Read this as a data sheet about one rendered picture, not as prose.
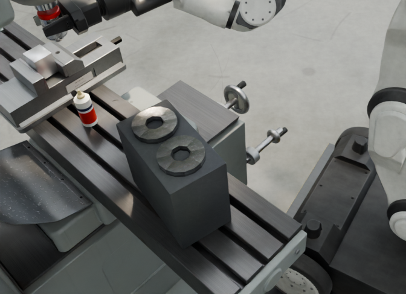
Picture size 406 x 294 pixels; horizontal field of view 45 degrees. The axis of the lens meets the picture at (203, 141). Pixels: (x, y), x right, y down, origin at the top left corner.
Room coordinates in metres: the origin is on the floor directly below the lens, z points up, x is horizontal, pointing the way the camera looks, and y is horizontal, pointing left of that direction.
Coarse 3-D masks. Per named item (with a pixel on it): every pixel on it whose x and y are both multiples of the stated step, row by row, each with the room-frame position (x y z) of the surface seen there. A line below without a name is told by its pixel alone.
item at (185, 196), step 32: (128, 128) 0.69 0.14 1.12; (160, 128) 0.66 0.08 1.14; (192, 128) 0.66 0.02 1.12; (128, 160) 0.69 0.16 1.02; (160, 160) 0.58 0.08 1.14; (192, 160) 0.57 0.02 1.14; (160, 192) 0.55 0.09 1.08; (192, 192) 0.53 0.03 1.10; (224, 192) 0.56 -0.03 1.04; (192, 224) 0.52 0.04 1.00; (224, 224) 0.56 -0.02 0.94
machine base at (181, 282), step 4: (180, 280) 0.83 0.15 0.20; (176, 284) 0.82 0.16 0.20; (180, 284) 0.82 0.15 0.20; (184, 284) 0.82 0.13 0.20; (172, 288) 0.81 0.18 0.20; (176, 288) 0.81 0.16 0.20; (180, 288) 0.80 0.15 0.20; (184, 288) 0.80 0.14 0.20; (188, 288) 0.80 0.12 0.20; (168, 292) 0.79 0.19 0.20; (172, 292) 0.79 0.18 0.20; (176, 292) 0.79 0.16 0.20; (180, 292) 0.79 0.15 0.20; (184, 292) 0.79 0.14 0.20; (188, 292) 0.78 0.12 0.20; (192, 292) 0.78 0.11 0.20
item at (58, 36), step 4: (60, 12) 0.92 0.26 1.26; (60, 16) 0.92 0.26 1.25; (40, 20) 0.91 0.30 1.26; (44, 20) 0.90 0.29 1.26; (48, 20) 0.90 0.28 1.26; (52, 20) 0.90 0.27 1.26; (44, 24) 0.90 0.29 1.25; (64, 32) 0.91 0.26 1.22; (52, 36) 0.90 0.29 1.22; (56, 36) 0.90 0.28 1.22; (60, 36) 0.90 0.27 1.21; (64, 36) 0.91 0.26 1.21
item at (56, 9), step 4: (56, 8) 0.92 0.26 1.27; (40, 12) 0.92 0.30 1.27; (48, 12) 0.91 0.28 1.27; (52, 12) 0.91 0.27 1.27; (56, 12) 0.91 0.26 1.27; (40, 16) 0.90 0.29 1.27; (44, 16) 0.90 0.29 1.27; (48, 16) 0.90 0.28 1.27; (52, 16) 0.90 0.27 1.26; (56, 16) 0.91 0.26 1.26
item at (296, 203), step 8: (328, 144) 1.20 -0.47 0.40; (328, 152) 1.16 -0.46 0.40; (320, 160) 1.13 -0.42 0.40; (320, 168) 1.09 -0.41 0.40; (312, 176) 1.06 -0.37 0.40; (304, 184) 1.03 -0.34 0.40; (312, 184) 1.02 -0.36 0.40; (304, 192) 0.99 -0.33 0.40; (296, 200) 0.96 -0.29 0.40; (288, 208) 0.94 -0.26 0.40; (296, 208) 0.93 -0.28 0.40; (272, 288) 0.66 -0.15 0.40
